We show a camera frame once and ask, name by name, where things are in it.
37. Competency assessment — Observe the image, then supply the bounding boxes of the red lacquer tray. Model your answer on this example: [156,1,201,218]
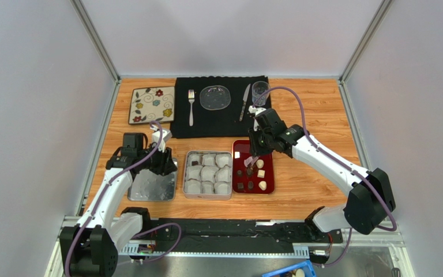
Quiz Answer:
[232,140,275,194]

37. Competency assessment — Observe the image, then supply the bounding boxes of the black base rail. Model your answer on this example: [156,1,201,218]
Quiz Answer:
[120,218,344,259]

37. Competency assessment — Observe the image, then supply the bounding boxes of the black cloth placemat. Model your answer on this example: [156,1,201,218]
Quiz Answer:
[170,76,269,139]

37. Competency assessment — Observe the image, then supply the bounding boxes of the clear glass plate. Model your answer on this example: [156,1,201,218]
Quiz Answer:
[200,85,231,111]

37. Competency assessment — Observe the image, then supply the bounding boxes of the silver tin lid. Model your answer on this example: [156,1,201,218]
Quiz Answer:
[127,170,178,201]

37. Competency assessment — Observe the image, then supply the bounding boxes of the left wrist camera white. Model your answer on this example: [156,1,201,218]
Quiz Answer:
[151,126,172,152]

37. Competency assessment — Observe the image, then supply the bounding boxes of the clear drinking glass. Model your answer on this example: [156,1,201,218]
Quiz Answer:
[251,81,271,107]

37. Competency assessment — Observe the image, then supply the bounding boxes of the purple cable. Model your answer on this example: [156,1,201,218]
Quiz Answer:
[63,120,183,277]
[252,86,398,268]

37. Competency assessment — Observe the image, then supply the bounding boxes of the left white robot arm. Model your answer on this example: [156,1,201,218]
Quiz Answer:
[59,128,177,276]

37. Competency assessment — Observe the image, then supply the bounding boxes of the floral square plate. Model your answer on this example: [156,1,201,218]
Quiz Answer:
[128,87,175,125]

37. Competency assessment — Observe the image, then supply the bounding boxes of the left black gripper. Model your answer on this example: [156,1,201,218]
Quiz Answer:
[137,142,177,177]

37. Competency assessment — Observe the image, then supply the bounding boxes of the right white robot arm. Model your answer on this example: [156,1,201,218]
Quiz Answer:
[249,107,396,236]

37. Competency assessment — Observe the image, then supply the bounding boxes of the blue plastic crate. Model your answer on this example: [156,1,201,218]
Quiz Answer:
[262,260,317,277]

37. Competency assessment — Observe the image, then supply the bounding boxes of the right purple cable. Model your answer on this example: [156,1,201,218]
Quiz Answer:
[252,86,398,268]

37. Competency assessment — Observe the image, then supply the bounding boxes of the pink metal tongs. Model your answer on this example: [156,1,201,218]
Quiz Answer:
[243,156,259,168]

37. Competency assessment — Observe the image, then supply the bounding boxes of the silver fork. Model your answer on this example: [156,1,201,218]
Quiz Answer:
[188,89,195,126]

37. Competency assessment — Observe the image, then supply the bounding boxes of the silver chocolate tin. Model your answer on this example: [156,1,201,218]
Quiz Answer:
[183,151,232,200]

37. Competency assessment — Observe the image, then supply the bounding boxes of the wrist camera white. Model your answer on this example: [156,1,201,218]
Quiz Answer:
[249,106,266,131]
[151,126,172,152]

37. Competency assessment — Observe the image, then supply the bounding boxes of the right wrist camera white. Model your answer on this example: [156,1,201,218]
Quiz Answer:
[249,106,266,131]

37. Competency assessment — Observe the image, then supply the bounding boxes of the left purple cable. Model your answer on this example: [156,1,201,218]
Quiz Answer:
[63,120,183,277]

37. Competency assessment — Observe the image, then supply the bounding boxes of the white shell chocolate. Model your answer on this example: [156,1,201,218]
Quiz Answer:
[258,181,267,191]
[256,159,265,169]

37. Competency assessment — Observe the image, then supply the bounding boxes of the silver table knife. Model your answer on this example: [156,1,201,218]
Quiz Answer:
[239,84,251,122]

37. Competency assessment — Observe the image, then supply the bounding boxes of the white square chocolate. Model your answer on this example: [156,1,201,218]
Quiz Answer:
[257,170,265,178]

